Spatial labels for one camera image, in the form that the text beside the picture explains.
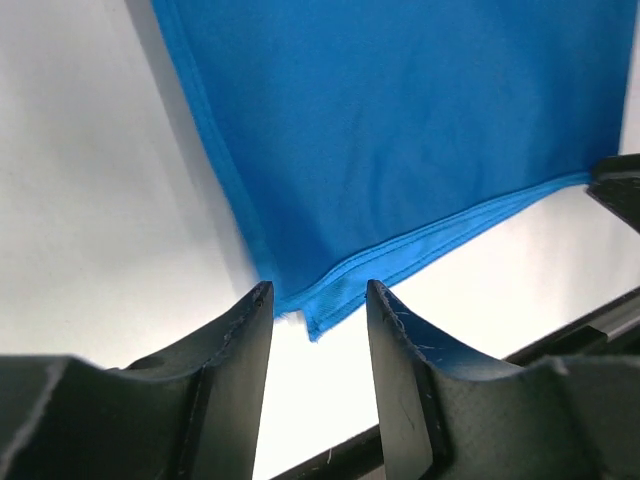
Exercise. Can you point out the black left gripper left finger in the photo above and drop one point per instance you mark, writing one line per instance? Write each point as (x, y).
(192, 410)

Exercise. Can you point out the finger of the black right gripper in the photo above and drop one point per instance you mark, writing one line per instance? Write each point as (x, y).
(619, 196)
(617, 167)

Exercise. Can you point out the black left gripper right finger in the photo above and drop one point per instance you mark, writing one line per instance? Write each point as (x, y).
(407, 353)

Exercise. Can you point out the blue satin napkin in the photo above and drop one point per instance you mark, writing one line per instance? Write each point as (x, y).
(359, 140)

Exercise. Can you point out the aluminium front frame rail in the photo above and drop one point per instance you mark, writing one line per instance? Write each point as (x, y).
(614, 325)

